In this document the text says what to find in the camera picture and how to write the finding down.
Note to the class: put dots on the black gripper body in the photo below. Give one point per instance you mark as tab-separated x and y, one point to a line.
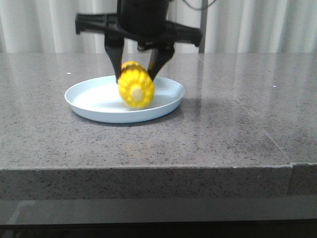
143	21

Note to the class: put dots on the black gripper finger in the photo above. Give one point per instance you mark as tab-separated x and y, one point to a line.
114	54
159	57

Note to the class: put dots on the yellow plastic corn cob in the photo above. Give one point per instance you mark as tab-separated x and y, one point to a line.
135	86

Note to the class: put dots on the light blue round plate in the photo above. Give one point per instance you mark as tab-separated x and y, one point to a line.
98	99

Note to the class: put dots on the white pleated curtain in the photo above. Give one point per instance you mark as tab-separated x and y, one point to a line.
228	26

